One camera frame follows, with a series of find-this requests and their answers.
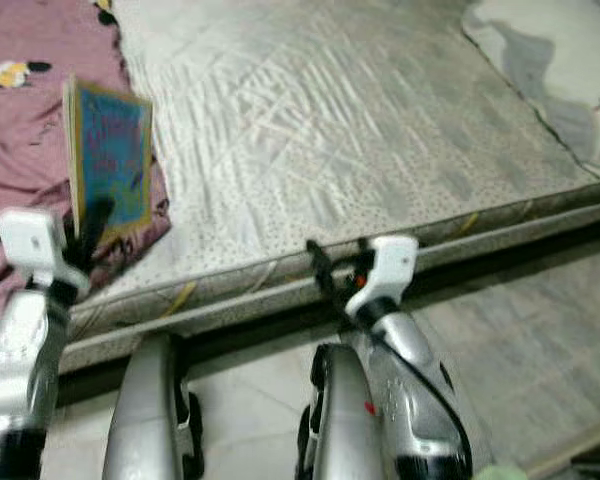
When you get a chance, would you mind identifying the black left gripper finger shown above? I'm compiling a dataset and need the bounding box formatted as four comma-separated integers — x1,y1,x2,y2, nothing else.
78,198,117,257

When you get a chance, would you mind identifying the blue cover picture book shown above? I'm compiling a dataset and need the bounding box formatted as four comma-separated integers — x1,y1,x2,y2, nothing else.
61,74,154,247

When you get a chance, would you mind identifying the white quilted mattress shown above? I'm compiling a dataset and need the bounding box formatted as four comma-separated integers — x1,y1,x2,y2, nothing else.
0,0,600,373

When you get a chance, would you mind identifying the dark bed base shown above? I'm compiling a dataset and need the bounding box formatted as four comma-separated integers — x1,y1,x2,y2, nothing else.
40,215,600,401

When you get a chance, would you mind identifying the purple cartoon print blanket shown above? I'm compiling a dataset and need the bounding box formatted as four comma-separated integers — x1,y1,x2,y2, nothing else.
0,0,173,323

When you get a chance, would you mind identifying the grey right robot leg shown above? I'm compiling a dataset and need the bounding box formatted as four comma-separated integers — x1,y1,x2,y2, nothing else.
294,342,382,480

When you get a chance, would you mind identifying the grey robot leg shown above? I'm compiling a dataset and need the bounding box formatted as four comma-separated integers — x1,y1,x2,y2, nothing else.
294,342,382,480
104,332,202,480

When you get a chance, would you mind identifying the grey left robot leg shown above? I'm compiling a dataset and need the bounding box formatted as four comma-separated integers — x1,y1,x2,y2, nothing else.
104,332,202,480

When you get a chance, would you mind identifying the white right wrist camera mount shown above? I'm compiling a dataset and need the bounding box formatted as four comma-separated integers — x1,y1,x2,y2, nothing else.
345,235,420,320

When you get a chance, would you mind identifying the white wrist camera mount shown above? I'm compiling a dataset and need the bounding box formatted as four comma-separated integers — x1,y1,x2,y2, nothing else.
345,235,420,320
0,207,67,292

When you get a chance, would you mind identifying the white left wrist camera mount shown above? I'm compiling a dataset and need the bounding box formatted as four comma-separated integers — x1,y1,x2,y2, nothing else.
0,207,67,292

